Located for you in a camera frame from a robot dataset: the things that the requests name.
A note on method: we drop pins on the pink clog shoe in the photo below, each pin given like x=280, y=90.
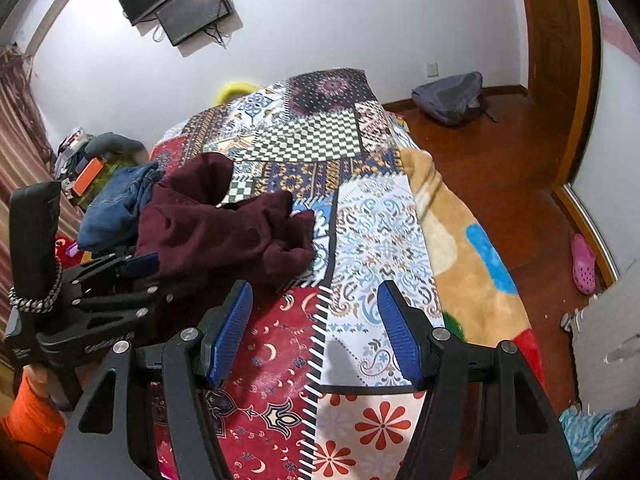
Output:
x=584, y=265

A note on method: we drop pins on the grey backpack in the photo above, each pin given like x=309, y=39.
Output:
x=450, y=95

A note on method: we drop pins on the red plush toy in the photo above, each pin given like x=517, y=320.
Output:
x=65, y=252

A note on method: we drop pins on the wooden door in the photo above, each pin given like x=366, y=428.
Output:
x=550, y=60

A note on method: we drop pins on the white air conditioner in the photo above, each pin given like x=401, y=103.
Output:
x=45, y=10

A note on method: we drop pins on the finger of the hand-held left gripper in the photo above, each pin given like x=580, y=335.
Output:
x=142, y=264
x=145, y=300

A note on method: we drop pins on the blue jeans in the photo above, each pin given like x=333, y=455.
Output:
x=110, y=210

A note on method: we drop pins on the striped curtain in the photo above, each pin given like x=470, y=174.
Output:
x=20, y=135

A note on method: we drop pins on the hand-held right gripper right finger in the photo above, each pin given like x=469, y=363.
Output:
x=400, y=335

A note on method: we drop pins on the small wall monitor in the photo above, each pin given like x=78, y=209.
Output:
x=195, y=10

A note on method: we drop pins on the grey cloth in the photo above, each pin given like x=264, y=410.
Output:
x=115, y=144

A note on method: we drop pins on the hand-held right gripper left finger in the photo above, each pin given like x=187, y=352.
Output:
x=227, y=335

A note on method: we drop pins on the wall socket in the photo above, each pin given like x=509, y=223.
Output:
x=432, y=68

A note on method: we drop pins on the patchwork bed sheet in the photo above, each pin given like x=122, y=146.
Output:
x=380, y=220

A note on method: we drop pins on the maroon shirt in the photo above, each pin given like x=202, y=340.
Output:
x=210, y=230

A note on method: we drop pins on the teal cloth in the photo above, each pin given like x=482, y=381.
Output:
x=585, y=435

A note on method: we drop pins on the tan printed fleece blanket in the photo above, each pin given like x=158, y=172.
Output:
x=460, y=240

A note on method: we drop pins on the pile of clutter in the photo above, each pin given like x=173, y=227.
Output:
x=67, y=150

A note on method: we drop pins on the orange box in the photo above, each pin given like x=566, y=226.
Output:
x=89, y=175

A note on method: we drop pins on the white furniture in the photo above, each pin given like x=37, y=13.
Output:
x=610, y=340

